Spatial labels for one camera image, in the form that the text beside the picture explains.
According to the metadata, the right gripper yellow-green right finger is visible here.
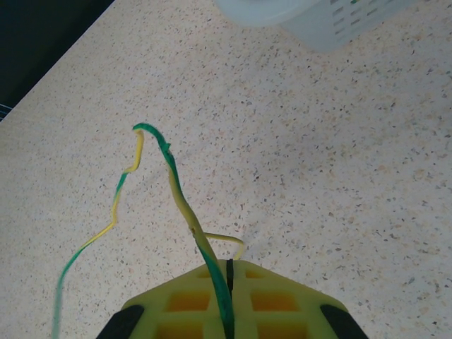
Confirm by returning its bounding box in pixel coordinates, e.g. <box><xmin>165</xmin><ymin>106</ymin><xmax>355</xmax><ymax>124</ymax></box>
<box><xmin>230</xmin><ymin>260</ymin><xmax>369</xmax><ymax>339</ymax></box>

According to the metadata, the white perforated plastic basket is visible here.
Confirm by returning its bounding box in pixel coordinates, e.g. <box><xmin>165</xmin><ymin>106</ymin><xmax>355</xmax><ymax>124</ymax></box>
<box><xmin>213</xmin><ymin>0</ymin><xmax>421</xmax><ymax>54</ymax></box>

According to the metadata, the right gripper yellow-green left finger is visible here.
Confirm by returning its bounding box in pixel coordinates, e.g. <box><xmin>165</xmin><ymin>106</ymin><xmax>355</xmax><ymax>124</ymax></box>
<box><xmin>97</xmin><ymin>260</ymin><xmax>231</xmax><ymax>339</ymax></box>

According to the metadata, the green-yellow striped cable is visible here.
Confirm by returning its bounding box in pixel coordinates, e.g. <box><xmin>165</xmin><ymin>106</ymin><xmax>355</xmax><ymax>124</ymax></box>
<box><xmin>52</xmin><ymin>122</ymin><xmax>245</xmax><ymax>339</ymax></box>

